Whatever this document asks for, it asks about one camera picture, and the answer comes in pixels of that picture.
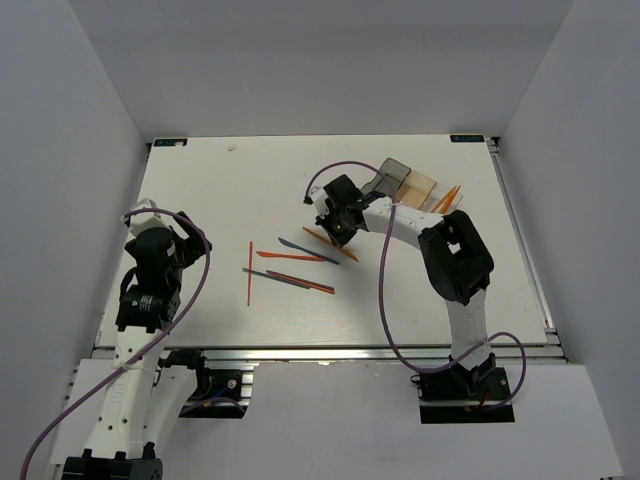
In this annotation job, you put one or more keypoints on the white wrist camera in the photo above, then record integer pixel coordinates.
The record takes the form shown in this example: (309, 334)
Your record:
(319, 199)
(145, 219)

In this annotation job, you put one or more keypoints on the orange plastic knife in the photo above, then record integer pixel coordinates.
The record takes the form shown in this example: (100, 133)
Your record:
(275, 255)

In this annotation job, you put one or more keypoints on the blue chopstick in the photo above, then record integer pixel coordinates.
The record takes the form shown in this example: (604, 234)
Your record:
(300, 280)
(281, 279)

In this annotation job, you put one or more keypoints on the yellow plastic knife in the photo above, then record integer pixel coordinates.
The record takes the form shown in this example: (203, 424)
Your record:
(326, 240)

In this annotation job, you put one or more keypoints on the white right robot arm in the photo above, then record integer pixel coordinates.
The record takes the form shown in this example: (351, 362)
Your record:
(458, 263)

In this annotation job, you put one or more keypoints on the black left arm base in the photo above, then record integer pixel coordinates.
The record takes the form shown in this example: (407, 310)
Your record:
(217, 394)

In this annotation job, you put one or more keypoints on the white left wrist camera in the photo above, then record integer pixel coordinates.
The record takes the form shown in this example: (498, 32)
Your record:
(145, 219)

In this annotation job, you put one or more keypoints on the amber plastic container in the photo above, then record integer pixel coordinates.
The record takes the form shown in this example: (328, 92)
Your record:
(415, 190)

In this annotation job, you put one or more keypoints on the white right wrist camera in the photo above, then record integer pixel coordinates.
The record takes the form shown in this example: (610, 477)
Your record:
(319, 199)

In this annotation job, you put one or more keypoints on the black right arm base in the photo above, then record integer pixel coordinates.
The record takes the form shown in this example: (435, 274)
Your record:
(444, 401)

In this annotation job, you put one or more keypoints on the orange chopstick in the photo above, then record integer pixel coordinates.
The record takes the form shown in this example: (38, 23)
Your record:
(249, 272)
(305, 283)

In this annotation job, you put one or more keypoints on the yellow plastic fork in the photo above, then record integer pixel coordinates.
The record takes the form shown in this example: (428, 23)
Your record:
(444, 199)
(448, 200)

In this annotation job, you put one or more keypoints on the blue plastic knife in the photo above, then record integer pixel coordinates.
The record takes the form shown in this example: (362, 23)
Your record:
(292, 245)

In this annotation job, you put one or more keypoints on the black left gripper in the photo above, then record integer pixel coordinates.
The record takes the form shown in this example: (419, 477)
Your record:
(193, 246)

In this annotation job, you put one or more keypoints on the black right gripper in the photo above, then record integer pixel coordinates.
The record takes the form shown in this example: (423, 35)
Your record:
(340, 239)

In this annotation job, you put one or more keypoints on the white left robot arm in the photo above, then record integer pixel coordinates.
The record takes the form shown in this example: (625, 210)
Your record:
(144, 394)

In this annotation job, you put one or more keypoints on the clear plastic container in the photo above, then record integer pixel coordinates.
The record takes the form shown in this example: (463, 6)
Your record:
(436, 194)

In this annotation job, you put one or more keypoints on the smoky grey plastic container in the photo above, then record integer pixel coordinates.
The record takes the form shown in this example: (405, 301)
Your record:
(389, 178)

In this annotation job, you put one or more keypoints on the blue corner label sticker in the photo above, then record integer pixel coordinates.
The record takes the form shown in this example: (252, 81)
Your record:
(467, 138)
(170, 142)

